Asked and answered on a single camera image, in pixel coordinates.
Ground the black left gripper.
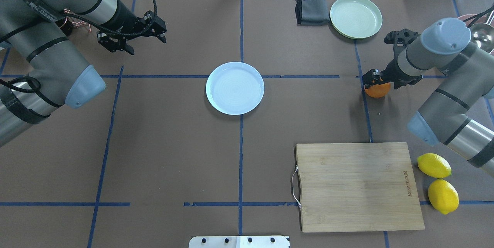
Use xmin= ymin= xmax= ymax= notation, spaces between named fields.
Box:
xmin=112 ymin=11 xmax=166 ymax=56

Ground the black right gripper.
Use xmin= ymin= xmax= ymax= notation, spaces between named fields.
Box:
xmin=362 ymin=61 xmax=423 ymax=89

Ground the orange fruit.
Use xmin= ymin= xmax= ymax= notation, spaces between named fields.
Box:
xmin=364 ymin=83 xmax=391 ymax=98

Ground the blue plate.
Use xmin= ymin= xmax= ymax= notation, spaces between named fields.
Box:
xmin=205 ymin=62 xmax=265 ymax=115

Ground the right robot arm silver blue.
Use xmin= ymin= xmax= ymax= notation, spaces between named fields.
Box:
xmin=363 ymin=18 xmax=494 ymax=176

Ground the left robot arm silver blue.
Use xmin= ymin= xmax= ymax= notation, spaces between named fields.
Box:
xmin=0 ymin=0 xmax=167 ymax=145

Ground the green plate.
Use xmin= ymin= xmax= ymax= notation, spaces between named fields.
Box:
xmin=330 ymin=0 xmax=383 ymax=39

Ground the folded grey cloth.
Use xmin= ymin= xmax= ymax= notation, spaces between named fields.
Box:
xmin=295 ymin=0 xmax=330 ymax=26

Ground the left yellow lemon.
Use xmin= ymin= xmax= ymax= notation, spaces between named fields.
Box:
xmin=417 ymin=153 xmax=452 ymax=179

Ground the yellow lemon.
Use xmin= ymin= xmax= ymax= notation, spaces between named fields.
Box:
xmin=417 ymin=153 xmax=452 ymax=179
xmin=428 ymin=179 xmax=459 ymax=215

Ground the wooden cutting board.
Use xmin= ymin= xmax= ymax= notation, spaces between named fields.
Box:
xmin=294 ymin=142 xmax=425 ymax=233

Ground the pink bowl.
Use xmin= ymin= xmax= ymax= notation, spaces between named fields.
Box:
xmin=457 ymin=14 xmax=494 ymax=55

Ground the metal ice scoop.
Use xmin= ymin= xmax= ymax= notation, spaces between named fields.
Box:
xmin=469 ymin=23 xmax=494 ymax=53

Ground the right yellow lemon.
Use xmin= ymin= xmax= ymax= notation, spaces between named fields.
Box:
xmin=428 ymin=179 xmax=459 ymax=215

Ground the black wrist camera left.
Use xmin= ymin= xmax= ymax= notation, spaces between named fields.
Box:
xmin=96 ymin=31 xmax=127 ymax=52

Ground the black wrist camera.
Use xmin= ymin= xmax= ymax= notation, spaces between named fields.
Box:
xmin=96 ymin=31 xmax=127 ymax=52
xmin=384 ymin=29 xmax=420 ymax=59

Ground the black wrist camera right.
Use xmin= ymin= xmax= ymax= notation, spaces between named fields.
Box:
xmin=384 ymin=29 xmax=420 ymax=59

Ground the copper wire bottle rack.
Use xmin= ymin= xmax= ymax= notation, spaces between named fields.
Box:
xmin=55 ymin=16 xmax=92 ymax=36

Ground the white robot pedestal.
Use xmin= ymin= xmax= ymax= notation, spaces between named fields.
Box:
xmin=188 ymin=235 xmax=291 ymax=248

